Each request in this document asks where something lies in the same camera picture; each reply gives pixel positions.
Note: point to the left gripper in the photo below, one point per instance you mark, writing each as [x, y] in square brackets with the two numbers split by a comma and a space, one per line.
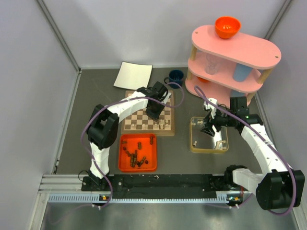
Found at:
[154, 116]

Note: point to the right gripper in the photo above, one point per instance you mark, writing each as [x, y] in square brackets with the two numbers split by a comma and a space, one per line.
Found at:
[208, 124]

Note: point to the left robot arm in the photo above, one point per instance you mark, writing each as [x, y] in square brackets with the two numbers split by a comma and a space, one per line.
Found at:
[103, 125]

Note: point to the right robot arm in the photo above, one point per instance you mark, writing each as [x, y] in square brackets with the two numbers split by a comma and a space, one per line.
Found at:
[279, 186]

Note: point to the wooden chess board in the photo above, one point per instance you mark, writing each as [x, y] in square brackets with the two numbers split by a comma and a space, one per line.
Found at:
[140, 117]

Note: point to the dark long chess piece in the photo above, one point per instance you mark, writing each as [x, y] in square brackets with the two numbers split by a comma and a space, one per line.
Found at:
[132, 160]

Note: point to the dark blue enamel mug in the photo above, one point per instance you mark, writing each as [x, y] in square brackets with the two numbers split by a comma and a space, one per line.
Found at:
[174, 76]

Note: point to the white square plate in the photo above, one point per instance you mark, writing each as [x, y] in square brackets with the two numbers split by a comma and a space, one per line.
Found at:
[133, 76]

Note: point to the orange plastic tray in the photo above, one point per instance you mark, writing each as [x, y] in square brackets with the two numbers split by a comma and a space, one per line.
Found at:
[145, 160]

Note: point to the pink three-tier shelf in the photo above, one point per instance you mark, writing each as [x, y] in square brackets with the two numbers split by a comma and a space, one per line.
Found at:
[260, 54]

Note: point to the light blue plastic cup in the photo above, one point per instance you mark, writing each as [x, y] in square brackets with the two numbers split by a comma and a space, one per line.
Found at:
[241, 72]

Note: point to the clear plastic cup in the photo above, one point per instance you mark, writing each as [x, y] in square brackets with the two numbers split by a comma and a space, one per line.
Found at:
[212, 64]

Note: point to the orange plastic bowl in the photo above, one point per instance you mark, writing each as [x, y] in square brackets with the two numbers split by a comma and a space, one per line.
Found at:
[226, 27]

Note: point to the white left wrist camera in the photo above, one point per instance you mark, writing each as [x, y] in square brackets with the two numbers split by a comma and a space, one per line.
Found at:
[166, 97]

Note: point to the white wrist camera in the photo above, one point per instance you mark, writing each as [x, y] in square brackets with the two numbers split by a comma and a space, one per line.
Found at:
[166, 97]
[210, 105]

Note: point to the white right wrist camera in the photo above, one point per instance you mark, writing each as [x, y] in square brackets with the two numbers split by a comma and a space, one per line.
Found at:
[210, 105]

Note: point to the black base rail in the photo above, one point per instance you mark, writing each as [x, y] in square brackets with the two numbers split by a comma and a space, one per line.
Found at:
[160, 186]

